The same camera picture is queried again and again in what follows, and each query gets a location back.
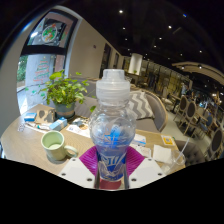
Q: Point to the round-motif window poster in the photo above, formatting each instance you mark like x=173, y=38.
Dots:
x=48, y=33

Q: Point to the white and blue packet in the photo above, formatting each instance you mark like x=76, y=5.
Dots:
x=140, y=139

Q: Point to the group of dining chairs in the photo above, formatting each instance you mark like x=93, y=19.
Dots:
x=191, y=111

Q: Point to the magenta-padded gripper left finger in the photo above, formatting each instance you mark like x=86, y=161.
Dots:
x=78, y=171

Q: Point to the grey chevron cushion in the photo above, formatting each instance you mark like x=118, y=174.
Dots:
x=141, y=105

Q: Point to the green potted plant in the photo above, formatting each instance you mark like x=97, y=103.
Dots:
x=65, y=90

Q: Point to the grey upholstered sofa bench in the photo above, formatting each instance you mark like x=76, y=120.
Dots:
x=158, y=113

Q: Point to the group of ceiling lights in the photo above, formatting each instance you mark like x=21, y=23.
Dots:
x=169, y=27

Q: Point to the illustrated paper leaflet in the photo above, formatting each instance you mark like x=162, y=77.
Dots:
x=78, y=128

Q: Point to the clear blue-labelled drink bottle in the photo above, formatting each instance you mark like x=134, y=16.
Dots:
x=112, y=133

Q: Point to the blue and white box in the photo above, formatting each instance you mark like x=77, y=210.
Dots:
x=30, y=117

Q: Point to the yellow card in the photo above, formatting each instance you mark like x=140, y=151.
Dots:
x=168, y=140

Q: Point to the pale green mug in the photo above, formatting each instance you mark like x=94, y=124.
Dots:
x=53, y=145

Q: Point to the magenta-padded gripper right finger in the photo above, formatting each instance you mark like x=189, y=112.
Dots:
x=146, y=170

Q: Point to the white paper napkin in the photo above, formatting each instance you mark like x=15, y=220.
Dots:
x=162, y=154

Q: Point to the brown card with heart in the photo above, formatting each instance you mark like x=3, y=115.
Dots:
x=45, y=115

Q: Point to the small light blue carton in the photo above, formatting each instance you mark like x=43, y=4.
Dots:
x=58, y=124

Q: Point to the white printed leaflet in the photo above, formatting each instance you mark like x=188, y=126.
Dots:
x=143, y=150

